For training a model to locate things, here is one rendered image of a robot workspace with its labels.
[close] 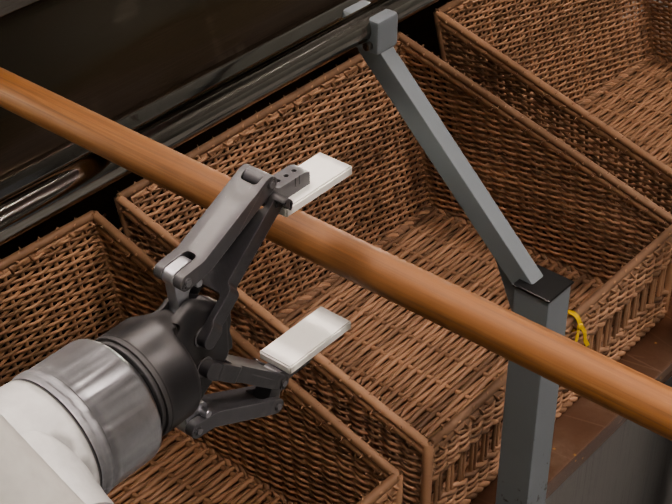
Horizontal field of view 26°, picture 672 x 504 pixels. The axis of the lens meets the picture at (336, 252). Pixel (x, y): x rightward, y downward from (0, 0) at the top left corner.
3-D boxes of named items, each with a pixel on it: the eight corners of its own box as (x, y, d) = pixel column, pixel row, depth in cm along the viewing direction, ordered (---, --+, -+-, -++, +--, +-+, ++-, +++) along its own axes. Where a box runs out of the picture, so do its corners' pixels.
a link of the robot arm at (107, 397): (11, 463, 93) (81, 415, 97) (110, 530, 88) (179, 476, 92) (-8, 353, 88) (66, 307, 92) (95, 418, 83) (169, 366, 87)
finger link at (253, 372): (213, 359, 95) (204, 378, 95) (299, 380, 104) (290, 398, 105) (170, 335, 97) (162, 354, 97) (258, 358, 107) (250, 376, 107)
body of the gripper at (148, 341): (72, 318, 91) (176, 251, 97) (85, 419, 96) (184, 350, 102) (157, 367, 87) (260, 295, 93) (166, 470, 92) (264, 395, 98)
